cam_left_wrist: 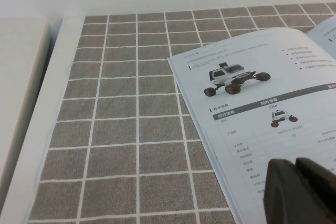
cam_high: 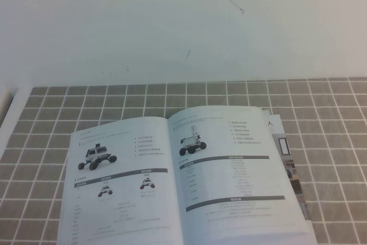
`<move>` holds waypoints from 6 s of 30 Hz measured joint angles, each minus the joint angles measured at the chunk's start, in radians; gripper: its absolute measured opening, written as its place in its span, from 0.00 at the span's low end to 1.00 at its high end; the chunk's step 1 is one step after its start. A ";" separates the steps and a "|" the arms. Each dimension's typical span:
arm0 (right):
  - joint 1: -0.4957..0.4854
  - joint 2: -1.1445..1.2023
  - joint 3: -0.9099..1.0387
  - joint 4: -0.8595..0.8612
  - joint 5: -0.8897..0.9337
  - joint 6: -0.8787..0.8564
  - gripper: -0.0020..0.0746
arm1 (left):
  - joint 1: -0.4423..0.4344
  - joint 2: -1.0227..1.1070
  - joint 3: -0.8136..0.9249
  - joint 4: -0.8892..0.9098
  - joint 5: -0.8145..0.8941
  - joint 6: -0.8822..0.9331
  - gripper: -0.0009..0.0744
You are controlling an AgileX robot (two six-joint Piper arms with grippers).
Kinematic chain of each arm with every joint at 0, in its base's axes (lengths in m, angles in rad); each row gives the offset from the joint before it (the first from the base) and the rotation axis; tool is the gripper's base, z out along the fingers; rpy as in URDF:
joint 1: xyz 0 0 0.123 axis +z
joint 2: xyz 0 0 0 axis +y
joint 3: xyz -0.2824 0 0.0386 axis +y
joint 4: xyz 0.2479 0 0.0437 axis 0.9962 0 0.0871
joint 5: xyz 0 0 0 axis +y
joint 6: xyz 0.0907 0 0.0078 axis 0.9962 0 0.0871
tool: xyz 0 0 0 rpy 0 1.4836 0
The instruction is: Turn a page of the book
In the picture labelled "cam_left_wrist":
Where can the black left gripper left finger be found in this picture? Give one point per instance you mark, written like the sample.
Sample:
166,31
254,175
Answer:
281,195

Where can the grey checked tablecloth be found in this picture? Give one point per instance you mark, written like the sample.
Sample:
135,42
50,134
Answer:
118,116

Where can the white side panel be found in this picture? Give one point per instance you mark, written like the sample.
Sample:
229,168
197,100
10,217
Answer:
15,77

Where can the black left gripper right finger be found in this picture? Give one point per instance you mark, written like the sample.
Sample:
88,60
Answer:
320,197

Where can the white product catalogue book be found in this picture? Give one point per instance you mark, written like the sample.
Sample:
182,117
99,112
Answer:
249,77

